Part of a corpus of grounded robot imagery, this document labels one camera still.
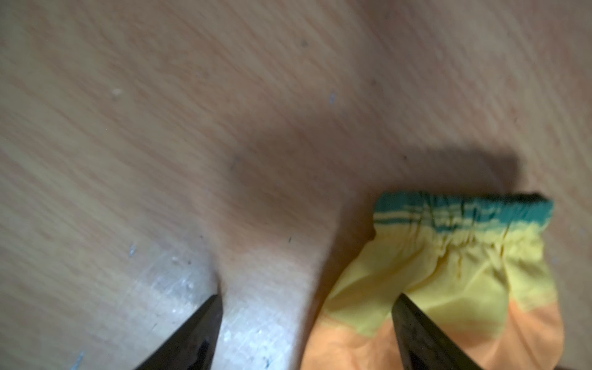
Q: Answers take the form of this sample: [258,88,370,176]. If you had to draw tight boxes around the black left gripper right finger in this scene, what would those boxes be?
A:
[392,294,481,370]

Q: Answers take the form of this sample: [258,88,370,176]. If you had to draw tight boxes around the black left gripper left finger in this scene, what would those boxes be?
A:
[137,294,224,370]

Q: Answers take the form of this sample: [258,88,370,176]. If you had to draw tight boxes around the rainbow striped zip jacket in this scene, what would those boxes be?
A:
[301,191,565,369]

